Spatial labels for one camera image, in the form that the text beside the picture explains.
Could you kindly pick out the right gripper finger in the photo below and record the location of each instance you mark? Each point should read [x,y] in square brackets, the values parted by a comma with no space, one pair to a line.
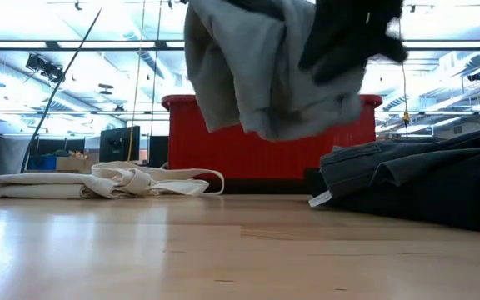
[331,62]

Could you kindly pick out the light grey garment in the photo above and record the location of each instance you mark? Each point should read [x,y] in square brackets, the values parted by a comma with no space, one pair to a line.
[256,75]

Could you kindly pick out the dark grey shirt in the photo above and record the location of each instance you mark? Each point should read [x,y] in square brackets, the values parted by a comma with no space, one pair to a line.
[411,162]

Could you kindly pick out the red plastic laundry bin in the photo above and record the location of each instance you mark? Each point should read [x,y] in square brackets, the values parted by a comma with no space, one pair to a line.
[244,154]

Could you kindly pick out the blue background bin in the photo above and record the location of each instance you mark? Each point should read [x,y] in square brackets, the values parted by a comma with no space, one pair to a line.
[47,162]

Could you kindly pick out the dark ceiling fixture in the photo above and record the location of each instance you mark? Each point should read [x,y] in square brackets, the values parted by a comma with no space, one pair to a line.
[477,76]

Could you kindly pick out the small black ceiling fixture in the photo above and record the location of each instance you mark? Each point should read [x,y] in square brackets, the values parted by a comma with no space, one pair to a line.
[106,87]

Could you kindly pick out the black background box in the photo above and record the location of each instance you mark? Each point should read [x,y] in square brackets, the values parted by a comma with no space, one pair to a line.
[159,152]

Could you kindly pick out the black background monitor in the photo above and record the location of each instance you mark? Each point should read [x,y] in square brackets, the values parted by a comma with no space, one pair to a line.
[119,143]

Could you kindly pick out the black ceiling spotlight cluster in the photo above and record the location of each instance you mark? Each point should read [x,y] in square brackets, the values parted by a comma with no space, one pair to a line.
[44,66]

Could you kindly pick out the brown cardboard box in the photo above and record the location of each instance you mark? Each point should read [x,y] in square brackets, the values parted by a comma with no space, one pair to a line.
[75,164]

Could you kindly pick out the cream canvas tote bag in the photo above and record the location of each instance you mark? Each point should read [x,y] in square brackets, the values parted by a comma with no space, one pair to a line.
[56,185]

